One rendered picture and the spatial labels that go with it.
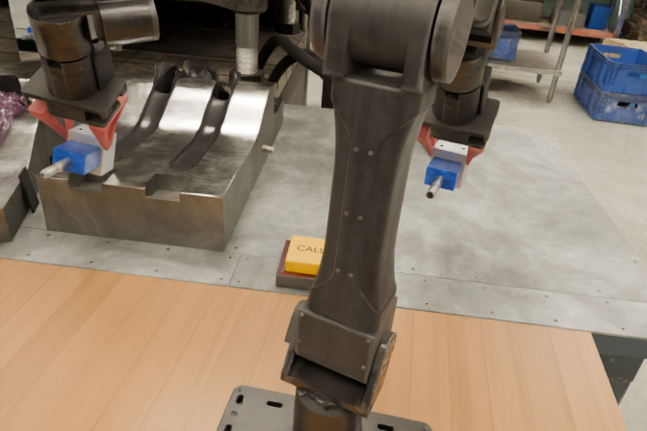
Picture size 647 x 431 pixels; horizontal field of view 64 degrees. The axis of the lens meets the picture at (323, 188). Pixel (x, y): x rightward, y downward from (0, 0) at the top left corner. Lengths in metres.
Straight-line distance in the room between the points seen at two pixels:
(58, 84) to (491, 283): 0.60
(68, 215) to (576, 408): 0.68
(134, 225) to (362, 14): 0.53
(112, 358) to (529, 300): 0.52
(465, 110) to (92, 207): 0.52
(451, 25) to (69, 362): 0.51
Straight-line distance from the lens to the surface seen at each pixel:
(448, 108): 0.67
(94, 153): 0.74
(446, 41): 0.32
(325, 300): 0.42
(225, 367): 0.60
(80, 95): 0.68
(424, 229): 0.85
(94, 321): 0.68
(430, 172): 0.73
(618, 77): 4.23
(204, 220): 0.74
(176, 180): 0.77
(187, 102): 0.97
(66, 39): 0.63
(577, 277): 0.84
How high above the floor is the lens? 1.25
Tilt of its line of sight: 29 degrees down
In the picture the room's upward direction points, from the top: 5 degrees clockwise
